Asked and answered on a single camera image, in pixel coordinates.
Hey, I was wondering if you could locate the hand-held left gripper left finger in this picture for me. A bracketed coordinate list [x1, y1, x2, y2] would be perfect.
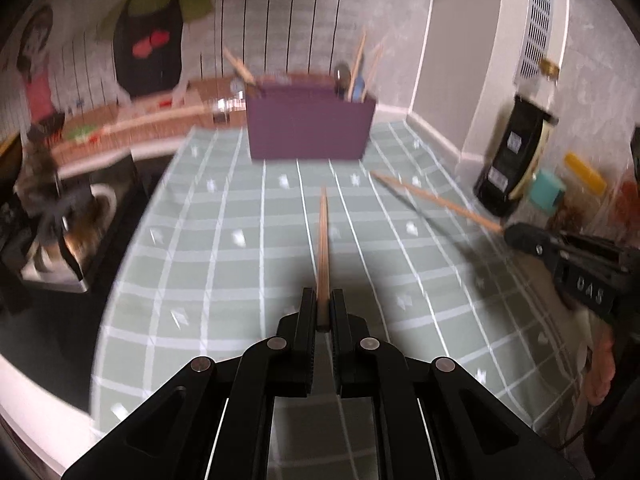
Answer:
[60, 287, 318, 480]

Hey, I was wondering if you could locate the cartoon kitchen wall poster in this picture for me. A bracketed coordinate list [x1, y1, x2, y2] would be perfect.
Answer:
[0, 0, 351, 161]

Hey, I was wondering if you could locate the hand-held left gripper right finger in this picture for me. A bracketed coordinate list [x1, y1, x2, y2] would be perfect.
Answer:
[330, 289, 583, 480]

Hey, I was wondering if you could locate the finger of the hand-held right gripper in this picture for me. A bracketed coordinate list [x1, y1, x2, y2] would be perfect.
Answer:
[504, 222, 566, 266]

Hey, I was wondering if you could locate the white vented appliance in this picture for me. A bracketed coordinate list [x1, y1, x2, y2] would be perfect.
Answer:
[460, 0, 571, 161]

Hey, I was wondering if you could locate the green checkered table mat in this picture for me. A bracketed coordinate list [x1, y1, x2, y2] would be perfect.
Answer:
[90, 120, 576, 480]

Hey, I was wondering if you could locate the wooden chopstick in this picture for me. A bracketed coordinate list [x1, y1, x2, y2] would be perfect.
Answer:
[367, 42, 385, 86]
[370, 170, 506, 233]
[350, 27, 368, 101]
[316, 186, 331, 332]
[222, 47, 258, 86]

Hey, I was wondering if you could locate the purple utensil holder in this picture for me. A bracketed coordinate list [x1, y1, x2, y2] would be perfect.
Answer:
[245, 74, 377, 161]

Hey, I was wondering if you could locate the metal spoon with dark handle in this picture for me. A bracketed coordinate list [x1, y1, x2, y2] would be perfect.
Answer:
[334, 61, 353, 98]

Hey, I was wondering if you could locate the black gas stove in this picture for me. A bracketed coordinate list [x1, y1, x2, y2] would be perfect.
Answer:
[0, 150, 151, 306]

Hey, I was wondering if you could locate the teal container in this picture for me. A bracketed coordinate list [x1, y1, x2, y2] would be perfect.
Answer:
[529, 170, 566, 213]

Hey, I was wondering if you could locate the person's right hand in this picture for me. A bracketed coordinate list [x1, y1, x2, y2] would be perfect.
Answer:
[582, 327, 618, 408]

